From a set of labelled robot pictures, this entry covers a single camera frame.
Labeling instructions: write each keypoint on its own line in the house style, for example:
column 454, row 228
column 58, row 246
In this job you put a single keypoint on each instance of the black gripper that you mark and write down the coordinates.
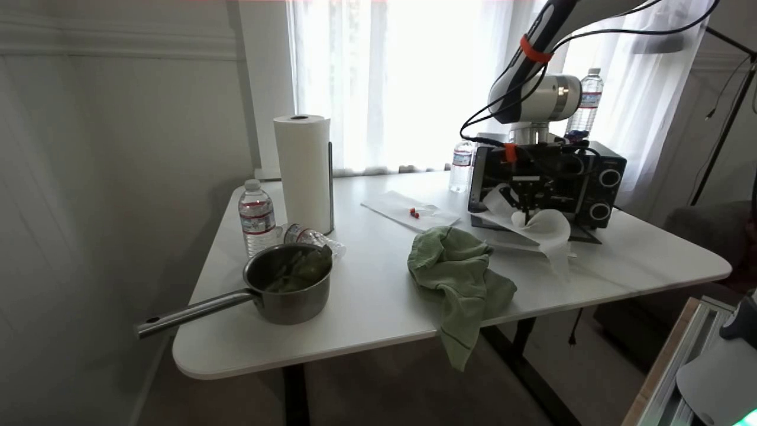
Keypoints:
column 530, row 174

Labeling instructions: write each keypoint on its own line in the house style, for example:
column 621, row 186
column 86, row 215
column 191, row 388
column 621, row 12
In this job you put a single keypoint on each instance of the white paper towel sheet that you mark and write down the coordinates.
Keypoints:
column 548, row 230

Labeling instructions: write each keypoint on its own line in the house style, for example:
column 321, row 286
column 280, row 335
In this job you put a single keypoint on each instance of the robot base stand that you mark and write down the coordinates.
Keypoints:
column 705, row 372

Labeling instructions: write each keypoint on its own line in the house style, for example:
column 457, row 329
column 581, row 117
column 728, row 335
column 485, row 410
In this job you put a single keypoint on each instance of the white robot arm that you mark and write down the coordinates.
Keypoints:
column 523, row 93

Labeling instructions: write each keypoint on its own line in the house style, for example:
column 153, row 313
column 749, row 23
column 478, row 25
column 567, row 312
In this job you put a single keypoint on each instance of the black toaster oven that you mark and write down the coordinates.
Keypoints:
column 590, row 179

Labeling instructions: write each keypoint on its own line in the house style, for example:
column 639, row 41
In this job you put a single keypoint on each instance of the toaster oven glass door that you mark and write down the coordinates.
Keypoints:
column 513, row 241

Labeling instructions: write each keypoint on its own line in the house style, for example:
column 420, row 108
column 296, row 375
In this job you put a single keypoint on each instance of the water bottle behind toaster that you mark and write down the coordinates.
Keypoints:
column 463, row 166

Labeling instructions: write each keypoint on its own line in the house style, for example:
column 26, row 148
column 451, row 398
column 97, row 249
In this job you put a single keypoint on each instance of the water bottle on toaster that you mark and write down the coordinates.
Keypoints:
column 591, row 89

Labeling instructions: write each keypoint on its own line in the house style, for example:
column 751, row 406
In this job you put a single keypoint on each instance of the flat paper towel with red bits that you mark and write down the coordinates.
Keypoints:
column 409, row 212

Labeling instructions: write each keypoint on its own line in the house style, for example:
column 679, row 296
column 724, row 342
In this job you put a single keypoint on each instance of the white paper towel roll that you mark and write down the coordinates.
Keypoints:
column 306, row 170

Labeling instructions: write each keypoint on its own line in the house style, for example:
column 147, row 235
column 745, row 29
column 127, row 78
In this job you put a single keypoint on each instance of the green cloth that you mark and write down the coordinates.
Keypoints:
column 457, row 268

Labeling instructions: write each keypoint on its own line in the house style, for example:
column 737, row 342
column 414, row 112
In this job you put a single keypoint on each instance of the white window curtain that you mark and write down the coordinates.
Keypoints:
column 398, row 77

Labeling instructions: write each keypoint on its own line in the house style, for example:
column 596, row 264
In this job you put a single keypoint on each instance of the steel saucepan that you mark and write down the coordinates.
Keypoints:
column 284, row 283

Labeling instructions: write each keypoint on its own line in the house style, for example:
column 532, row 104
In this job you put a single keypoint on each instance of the small clear water bottle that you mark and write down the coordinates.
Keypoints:
column 257, row 217

